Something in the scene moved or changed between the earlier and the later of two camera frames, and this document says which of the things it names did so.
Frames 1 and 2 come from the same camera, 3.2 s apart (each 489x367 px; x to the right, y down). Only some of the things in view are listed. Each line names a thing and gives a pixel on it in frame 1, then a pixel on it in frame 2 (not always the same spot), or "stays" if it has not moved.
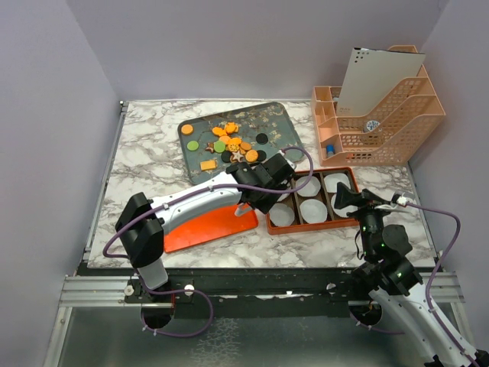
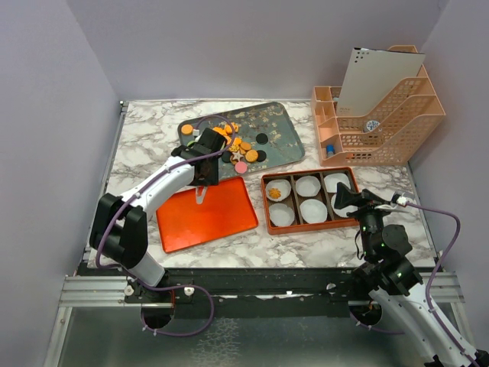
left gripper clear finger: x=242 y=209 → x=200 y=192
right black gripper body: x=368 y=204 stays
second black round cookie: x=262 y=155 stays
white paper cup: x=314 y=211 stays
